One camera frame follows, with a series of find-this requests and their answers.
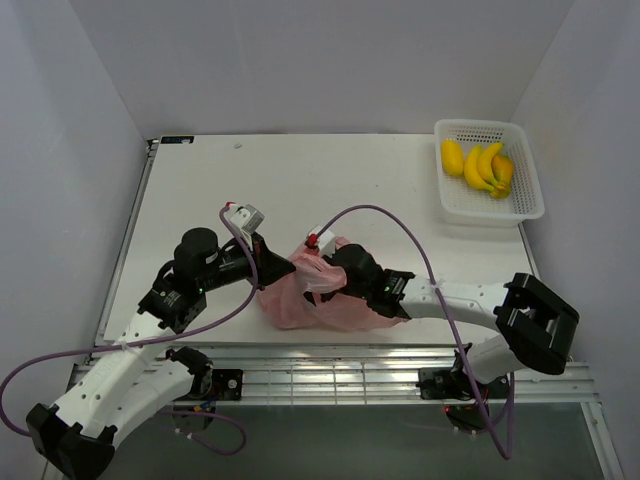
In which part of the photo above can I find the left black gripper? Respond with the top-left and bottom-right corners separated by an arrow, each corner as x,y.
198,231 -> 296,293

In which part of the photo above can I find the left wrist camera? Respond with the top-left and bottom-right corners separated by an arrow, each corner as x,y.
223,202 -> 265,241

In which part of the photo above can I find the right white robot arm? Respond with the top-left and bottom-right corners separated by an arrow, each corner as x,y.
303,244 -> 579,397

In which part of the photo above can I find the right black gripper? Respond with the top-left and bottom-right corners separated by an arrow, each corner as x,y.
290,247 -> 369,313

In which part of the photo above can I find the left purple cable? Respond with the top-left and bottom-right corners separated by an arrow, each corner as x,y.
0,202 -> 261,455

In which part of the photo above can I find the yellow fake banana bunch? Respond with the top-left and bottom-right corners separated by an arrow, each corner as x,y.
463,142 -> 511,199

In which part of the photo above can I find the purple cable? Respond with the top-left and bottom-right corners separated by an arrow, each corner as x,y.
319,204 -> 516,460
0,202 -> 261,455

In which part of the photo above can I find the aluminium frame rail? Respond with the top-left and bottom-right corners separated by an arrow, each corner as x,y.
62,344 -> 626,480

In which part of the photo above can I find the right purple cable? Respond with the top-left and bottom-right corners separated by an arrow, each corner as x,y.
319,204 -> 516,460

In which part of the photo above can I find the white plastic basket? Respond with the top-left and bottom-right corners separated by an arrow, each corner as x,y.
434,119 -> 545,227

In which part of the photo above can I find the pink plastic bag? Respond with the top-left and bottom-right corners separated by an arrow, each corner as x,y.
257,245 -> 404,332

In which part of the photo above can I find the yellow green fake mango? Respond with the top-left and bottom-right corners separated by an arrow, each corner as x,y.
491,154 -> 514,186

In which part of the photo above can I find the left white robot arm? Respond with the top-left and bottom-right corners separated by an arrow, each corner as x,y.
26,227 -> 295,479

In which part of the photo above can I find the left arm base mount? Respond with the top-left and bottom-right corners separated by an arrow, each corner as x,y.
165,347 -> 244,432

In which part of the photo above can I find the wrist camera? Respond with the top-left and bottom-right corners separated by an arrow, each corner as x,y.
223,202 -> 265,241
304,225 -> 338,257

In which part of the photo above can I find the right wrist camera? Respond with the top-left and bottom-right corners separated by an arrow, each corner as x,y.
304,225 -> 338,257

